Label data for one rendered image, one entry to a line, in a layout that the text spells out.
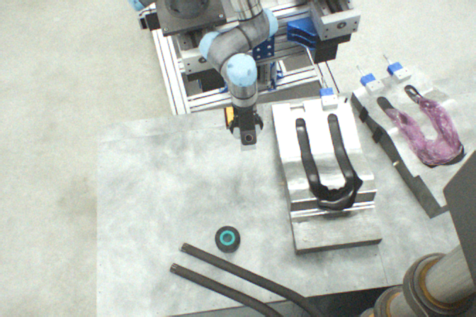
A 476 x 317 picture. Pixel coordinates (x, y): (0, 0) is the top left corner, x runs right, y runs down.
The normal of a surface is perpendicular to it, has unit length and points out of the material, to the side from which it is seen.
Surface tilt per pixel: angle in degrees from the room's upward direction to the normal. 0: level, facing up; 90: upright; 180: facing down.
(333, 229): 0
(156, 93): 0
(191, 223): 0
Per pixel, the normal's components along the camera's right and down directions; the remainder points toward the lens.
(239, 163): -0.05, -0.44
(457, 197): -0.99, 0.13
